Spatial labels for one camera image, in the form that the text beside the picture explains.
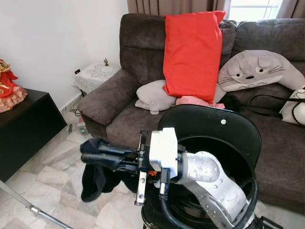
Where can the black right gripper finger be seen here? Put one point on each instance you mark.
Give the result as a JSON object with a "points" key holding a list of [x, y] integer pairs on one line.
{"points": [[121, 163], [124, 148]]}

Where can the black mesh garment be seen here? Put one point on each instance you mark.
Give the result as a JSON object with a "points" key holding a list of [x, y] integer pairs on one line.
{"points": [[97, 183]]}

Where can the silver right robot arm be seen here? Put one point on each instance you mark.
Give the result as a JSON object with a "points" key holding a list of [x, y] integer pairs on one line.
{"points": [[209, 169]]}

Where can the power strip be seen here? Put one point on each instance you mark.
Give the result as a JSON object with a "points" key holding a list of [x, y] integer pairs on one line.
{"points": [[82, 129]]}

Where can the light grey small pillow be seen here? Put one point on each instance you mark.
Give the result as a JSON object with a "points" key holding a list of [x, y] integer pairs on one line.
{"points": [[155, 98]]}

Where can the black round bin with lid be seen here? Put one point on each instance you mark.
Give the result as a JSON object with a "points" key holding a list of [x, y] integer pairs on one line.
{"points": [[209, 121]]}

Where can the pink cloth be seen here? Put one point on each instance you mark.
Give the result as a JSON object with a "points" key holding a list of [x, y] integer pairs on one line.
{"points": [[195, 101]]}

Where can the side table with lace cloth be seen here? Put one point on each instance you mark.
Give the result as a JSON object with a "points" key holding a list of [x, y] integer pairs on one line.
{"points": [[95, 76]]}

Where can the small brass figurine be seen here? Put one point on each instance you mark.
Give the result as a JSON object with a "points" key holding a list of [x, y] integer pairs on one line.
{"points": [[106, 62]]}

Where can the black TV cabinet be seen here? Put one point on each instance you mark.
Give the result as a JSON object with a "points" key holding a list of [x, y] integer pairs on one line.
{"points": [[28, 133]]}

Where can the brown fabric sofa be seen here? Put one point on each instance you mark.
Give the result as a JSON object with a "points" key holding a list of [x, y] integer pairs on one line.
{"points": [[281, 157]]}

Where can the black furry item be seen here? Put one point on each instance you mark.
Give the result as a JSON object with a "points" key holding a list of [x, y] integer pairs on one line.
{"points": [[233, 103]]}

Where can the red pillow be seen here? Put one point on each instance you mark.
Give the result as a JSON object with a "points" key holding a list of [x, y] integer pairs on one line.
{"points": [[193, 57]]}

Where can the red seated figurine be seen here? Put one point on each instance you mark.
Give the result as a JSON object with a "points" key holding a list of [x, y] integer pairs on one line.
{"points": [[9, 90]]}

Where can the grey Totoro cushion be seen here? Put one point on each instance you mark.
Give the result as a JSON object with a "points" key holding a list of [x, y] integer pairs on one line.
{"points": [[257, 71]]}

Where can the brown curtain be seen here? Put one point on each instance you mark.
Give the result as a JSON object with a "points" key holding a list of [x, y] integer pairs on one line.
{"points": [[176, 5], [291, 7]]}

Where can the bright window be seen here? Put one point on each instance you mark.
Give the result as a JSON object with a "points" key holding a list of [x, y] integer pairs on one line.
{"points": [[255, 8]]}

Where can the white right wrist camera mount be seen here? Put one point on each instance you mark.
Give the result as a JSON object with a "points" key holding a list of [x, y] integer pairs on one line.
{"points": [[164, 150]]}

